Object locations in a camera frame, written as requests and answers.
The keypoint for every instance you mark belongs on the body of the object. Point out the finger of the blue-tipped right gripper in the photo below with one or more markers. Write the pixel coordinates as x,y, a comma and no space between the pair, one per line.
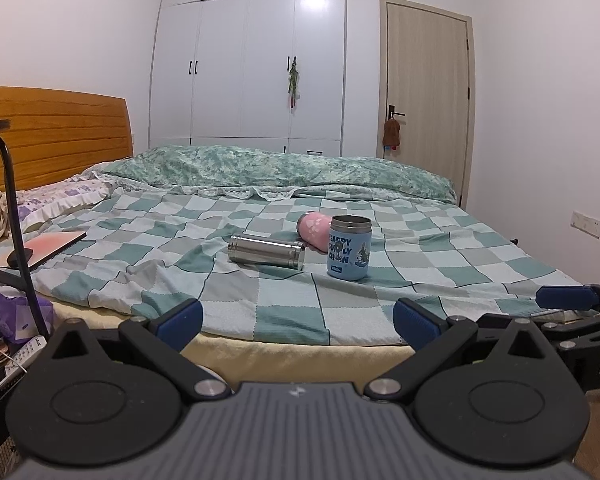
566,297

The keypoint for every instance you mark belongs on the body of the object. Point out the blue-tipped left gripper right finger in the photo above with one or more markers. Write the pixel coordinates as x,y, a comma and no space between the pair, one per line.
438,344

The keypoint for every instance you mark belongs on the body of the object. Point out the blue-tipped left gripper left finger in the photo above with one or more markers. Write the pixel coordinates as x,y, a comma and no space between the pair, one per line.
157,344

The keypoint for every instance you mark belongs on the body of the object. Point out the blue printed cup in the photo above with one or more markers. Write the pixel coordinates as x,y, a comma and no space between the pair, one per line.
348,253

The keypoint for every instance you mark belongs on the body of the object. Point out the pink cup with paw prints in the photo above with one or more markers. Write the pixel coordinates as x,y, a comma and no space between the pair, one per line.
313,228

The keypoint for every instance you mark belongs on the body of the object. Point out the stainless steel thermos bottle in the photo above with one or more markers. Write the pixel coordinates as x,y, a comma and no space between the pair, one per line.
266,252

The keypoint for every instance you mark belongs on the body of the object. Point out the purple bag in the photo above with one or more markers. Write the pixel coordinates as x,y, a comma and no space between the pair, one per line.
16,320

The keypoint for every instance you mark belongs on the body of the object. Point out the pink notebook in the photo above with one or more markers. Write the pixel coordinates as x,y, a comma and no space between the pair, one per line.
41,248

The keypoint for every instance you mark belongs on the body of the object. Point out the green floral duvet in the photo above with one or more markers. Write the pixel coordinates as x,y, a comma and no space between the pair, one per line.
214,170

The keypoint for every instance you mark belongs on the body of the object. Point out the purple floral pillow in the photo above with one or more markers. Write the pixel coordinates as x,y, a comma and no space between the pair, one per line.
39,205

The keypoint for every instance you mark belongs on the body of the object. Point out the wooden orange headboard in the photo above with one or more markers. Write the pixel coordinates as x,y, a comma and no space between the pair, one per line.
55,134

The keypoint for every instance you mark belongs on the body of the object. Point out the green hanging plant ornament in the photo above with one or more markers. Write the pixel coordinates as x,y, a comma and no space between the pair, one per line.
293,80

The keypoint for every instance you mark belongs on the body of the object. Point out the beige wooden door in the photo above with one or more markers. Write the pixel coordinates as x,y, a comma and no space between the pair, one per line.
427,82

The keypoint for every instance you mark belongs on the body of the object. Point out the white wardrobe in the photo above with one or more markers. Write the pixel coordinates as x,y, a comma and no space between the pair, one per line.
219,74

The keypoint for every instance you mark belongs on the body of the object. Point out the white wall socket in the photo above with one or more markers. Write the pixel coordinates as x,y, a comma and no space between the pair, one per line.
585,224

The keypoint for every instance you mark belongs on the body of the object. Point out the brown plush toy on handle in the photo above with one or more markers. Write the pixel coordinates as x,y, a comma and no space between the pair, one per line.
391,137

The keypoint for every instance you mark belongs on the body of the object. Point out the black bedside table frame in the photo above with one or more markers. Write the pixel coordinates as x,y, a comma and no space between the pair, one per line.
23,281

